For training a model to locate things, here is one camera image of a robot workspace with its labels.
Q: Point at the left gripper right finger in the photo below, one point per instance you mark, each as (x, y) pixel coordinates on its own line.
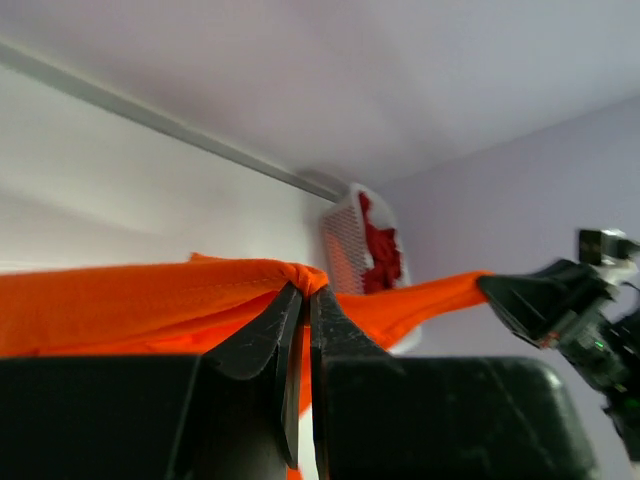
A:
(344, 361)

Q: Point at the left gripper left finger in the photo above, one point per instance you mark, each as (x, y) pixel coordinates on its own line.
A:
(249, 395)

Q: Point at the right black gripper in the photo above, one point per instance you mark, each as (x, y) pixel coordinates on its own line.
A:
(560, 306)

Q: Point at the orange t shirt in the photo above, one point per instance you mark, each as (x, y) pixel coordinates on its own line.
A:
(193, 306)

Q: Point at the dark red t shirt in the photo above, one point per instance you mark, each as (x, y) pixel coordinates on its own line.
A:
(383, 248)

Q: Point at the white plastic basket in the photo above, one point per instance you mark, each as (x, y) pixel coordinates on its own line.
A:
(344, 235)

